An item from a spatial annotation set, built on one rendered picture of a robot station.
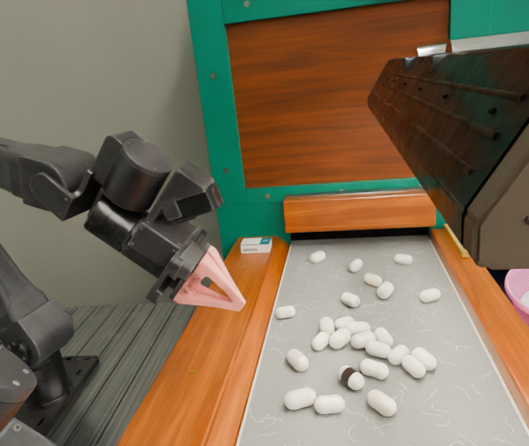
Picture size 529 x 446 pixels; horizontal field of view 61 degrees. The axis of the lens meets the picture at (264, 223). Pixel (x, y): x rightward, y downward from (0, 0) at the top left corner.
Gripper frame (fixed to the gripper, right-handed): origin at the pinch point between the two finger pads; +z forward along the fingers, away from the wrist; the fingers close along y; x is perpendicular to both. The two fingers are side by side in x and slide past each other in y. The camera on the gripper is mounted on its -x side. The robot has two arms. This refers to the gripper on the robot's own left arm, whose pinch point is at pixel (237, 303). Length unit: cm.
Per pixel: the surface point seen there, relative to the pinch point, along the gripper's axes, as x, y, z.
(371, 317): -1.8, 15.7, 20.0
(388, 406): -3.4, -5.5, 19.3
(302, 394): 2.5, -4.2, 11.9
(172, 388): 12.3, -4.2, -0.5
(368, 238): -3, 49, 21
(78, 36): 19, 122, -93
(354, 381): -1.0, -1.4, 16.6
